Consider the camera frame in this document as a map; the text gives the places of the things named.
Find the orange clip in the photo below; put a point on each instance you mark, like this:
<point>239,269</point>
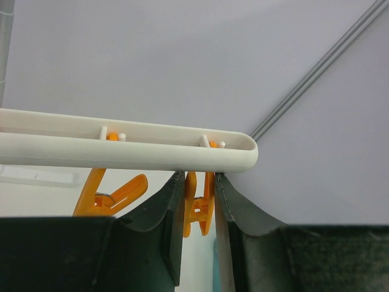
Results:
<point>199,209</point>
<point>94,203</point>

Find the grey drying rack frame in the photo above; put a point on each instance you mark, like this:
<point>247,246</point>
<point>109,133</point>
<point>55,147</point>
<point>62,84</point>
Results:
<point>6,24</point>

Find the teal plastic basin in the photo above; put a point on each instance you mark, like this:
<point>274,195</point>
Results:
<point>216,285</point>

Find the white plastic clip hanger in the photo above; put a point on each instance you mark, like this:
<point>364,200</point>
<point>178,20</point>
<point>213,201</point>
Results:
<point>56,140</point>

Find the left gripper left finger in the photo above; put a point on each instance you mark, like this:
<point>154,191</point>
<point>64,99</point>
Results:
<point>139,251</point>

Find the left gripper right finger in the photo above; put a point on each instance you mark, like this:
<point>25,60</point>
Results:
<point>258,252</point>

